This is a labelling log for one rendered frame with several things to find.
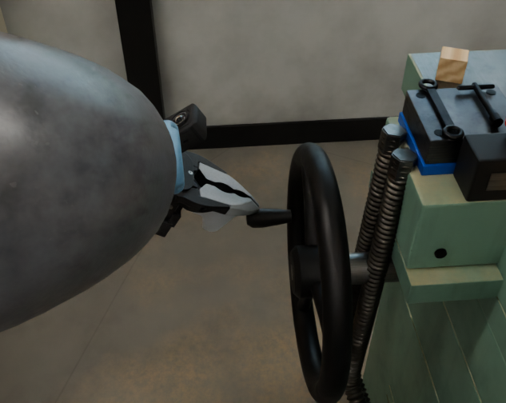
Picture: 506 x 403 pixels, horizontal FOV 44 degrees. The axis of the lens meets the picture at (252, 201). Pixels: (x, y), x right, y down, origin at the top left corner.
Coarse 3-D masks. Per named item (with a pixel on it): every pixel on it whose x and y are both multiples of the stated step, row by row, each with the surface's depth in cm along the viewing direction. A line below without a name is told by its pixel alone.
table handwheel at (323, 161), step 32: (320, 160) 63; (288, 192) 80; (320, 192) 59; (288, 224) 82; (320, 224) 58; (288, 256) 84; (320, 256) 58; (352, 256) 70; (320, 288) 67; (320, 320) 64; (352, 320) 57; (320, 352) 77; (320, 384) 62
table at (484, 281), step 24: (408, 72) 88; (432, 72) 85; (480, 72) 85; (504, 72) 85; (504, 96) 80; (480, 264) 64; (504, 264) 62; (408, 288) 62; (432, 288) 62; (456, 288) 62; (480, 288) 63; (504, 288) 62; (504, 312) 63
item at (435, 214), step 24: (408, 192) 61; (432, 192) 58; (456, 192) 58; (408, 216) 61; (432, 216) 58; (456, 216) 58; (480, 216) 58; (504, 216) 59; (408, 240) 61; (432, 240) 60; (456, 240) 60; (480, 240) 61; (504, 240) 61; (408, 264) 62; (432, 264) 63; (456, 264) 63
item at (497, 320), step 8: (480, 304) 68; (488, 304) 66; (496, 304) 64; (488, 312) 66; (496, 312) 64; (488, 320) 66; (496, 320) 64; (504, 320) 63; (496, 328) 65; (504, 328) 63; (496, 336) 65; (504, 336) 63; (504, 344) 63; (504, 352) 63; (504, 360) 63
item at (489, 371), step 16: (448, 304) 78; (464, 304) 73; (464, 320) 73; (480, 320) 68; (464, 336) 73; (480, 336) 69; (464, 352) 74; (480, 352) 69; (496, 352) 65; (480, 368) 69; (496, 368) 65; (480, 384) 69; (496, 384) 65; (496, 400) 66
